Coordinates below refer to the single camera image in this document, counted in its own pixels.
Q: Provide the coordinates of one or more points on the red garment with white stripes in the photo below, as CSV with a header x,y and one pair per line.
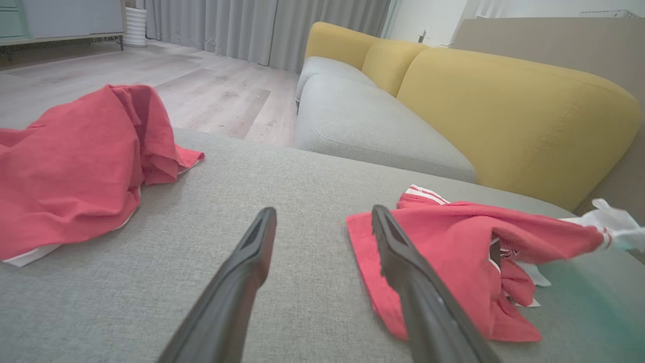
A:
x,y
453,242

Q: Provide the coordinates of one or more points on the white ribbed plant pot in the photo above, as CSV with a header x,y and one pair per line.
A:
x,y
135,27

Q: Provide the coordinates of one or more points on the low TV cabinet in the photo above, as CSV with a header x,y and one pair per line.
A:
x,y
60,17

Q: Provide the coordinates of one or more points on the grey pleated curtain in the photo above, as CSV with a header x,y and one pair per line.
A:
x,y
252,27

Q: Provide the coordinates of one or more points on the yellow sofa back cushion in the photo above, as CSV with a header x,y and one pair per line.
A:
x,y
514,116
337,43
390,63

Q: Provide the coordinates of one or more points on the red garment with number print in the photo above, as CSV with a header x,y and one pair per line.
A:
x,y
70,166

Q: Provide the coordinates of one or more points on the grey and yellow sofa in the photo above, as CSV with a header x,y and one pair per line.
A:
x,y
302,191

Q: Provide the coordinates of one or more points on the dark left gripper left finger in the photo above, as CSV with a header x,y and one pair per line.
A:
x,y
237,282

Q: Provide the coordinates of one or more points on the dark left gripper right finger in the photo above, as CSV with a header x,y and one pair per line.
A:
x,y
418,302

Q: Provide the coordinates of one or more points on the grey sofa seat cushion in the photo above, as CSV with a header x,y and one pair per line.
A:
x,y
363,126
327,68

